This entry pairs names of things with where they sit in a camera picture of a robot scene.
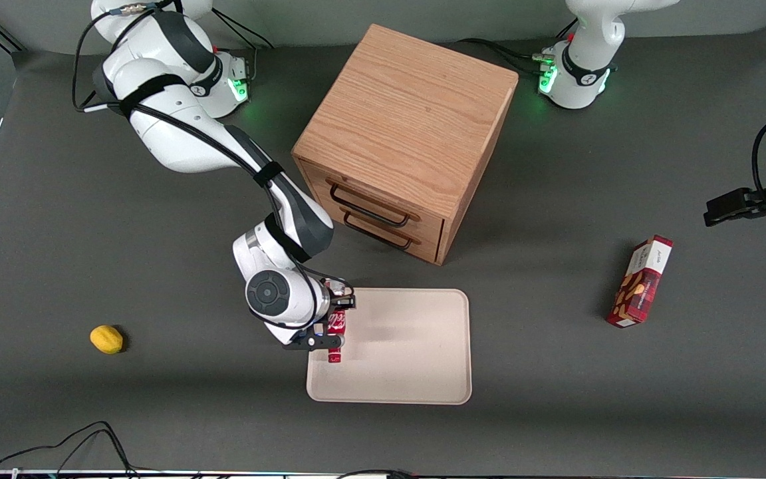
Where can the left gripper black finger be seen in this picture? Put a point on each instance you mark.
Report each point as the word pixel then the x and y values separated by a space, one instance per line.
pixel 752 201
pixel 719 209

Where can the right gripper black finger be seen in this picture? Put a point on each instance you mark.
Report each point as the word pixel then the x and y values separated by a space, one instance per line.
pixel 344 303
pixel 313 342

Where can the yellow lemon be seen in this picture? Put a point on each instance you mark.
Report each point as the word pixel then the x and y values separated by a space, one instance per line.
pixel 106 339

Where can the red soda can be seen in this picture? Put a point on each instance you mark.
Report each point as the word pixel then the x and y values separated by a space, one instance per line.
pixel 337 322

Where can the red tartan shortbread box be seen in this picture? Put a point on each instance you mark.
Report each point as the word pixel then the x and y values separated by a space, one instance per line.
pixel 639 289

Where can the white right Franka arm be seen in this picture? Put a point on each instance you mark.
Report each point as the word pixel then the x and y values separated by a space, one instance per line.
pixel 177 133

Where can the wooden two-drawer cabinet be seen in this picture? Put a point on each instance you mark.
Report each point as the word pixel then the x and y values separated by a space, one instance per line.
pixel 409 113

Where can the beige plastic tray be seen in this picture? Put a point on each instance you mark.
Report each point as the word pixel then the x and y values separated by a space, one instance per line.
pixel 409 352

